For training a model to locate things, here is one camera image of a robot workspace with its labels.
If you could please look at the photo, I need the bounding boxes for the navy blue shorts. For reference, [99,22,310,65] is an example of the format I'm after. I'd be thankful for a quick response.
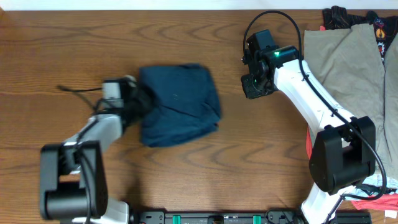
[139,64,222,147]

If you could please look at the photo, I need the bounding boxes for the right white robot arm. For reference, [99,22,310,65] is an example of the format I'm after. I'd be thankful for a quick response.
[241,45,376,223]

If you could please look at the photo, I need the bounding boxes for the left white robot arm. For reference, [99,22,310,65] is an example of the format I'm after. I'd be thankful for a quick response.
[39,83,155,223]

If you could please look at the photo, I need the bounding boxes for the khaki beige shorts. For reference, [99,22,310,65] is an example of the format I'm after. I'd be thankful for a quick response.
[303,23,398,181]

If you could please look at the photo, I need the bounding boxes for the black patterned garment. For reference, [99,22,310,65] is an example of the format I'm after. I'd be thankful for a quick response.
[322,6,397,63]

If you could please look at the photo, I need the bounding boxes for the light blue patterned garment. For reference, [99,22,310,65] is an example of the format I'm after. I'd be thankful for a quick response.
[349,174,397,197]

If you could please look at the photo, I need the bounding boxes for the red garment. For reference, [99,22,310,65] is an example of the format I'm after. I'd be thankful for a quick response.
[305,26,398,212]

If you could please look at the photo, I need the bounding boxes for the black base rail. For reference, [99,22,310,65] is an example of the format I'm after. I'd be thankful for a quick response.
[129,207,373,224]

